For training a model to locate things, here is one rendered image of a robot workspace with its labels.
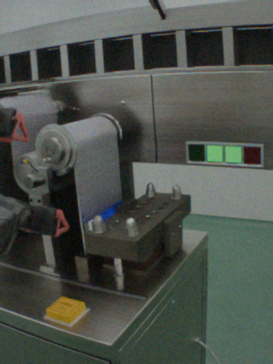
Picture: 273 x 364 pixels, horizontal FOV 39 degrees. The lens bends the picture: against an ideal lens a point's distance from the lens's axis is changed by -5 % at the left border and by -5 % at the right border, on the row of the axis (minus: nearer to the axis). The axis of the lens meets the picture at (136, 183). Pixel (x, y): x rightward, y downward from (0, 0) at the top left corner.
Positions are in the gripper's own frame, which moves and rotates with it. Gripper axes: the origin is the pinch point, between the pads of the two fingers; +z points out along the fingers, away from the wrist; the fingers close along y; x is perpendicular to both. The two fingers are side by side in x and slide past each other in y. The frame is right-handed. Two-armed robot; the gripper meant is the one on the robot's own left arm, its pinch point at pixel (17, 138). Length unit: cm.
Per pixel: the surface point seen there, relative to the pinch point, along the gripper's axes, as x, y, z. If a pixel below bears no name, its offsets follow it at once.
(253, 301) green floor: -6, 32, 198
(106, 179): 4.8, 6.7, 34.3
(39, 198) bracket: -9.6, -1.6, 16.8
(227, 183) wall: 109, -22, 273
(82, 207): -7.7, 6.6, 26.3
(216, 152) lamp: 20, 37, 43
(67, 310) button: -37.0, 17.9, 16.1
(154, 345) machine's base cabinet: -41, 32, 41
